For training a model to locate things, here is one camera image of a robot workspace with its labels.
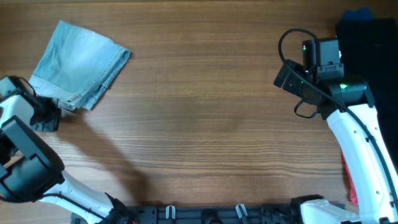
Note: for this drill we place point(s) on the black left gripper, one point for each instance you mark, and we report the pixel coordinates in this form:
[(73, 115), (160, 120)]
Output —
[(47, 115)]

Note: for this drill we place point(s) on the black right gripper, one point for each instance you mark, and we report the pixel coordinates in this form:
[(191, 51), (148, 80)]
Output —
[(288, 79)]

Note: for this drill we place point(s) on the light blue denim shorts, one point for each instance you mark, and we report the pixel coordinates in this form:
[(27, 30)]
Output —
[(78, 66)]

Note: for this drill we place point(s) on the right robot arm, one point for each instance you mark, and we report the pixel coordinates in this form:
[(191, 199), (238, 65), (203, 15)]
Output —
[(348, 106)]

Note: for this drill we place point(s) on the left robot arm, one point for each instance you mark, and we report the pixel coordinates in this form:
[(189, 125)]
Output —
[(32, 171)]

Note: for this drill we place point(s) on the black garment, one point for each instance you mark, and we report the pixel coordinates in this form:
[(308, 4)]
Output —
[(369, 49)]

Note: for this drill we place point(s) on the dark blue garment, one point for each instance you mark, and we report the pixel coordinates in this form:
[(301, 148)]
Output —
[(362, 14)]

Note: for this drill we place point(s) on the red garment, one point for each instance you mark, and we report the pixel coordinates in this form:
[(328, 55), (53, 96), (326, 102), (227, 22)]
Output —
[(352, 195)]

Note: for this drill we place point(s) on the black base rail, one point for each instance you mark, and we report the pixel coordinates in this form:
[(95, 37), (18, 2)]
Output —
[(261, 214)]

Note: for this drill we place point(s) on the left grey rail clip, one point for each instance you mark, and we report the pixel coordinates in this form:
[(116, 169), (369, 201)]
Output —
[(170, 212)]

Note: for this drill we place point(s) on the grey rail clip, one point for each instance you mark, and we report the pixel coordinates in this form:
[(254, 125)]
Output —
[(170, 212), (242, 213)]

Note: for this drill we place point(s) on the right grey rail clip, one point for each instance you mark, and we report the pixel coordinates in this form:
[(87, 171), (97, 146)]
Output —
[(242, 213)]

